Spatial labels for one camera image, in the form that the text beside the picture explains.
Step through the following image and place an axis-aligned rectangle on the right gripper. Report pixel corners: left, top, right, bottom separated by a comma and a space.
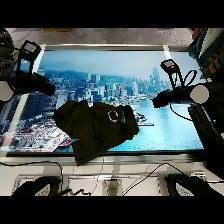
152, 86, 178, 109

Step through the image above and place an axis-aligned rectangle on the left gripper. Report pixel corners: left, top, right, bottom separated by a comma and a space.
31, 73, 57, 97

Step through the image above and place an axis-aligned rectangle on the black garment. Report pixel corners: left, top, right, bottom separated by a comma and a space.
53, 99, 141, 167

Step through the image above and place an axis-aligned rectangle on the heap of clothes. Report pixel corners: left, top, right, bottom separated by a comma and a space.
187, 28, 224, 82

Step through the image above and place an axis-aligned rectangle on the black cable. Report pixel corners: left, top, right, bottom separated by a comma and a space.
169, 68, 199, 122
0, 160, 92, 197
121, 162, 188, 197

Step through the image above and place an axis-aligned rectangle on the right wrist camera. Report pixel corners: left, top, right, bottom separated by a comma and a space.
160, 58, 183, 88

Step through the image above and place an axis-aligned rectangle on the silver frame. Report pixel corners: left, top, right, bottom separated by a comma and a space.
0, 155, 224, 197

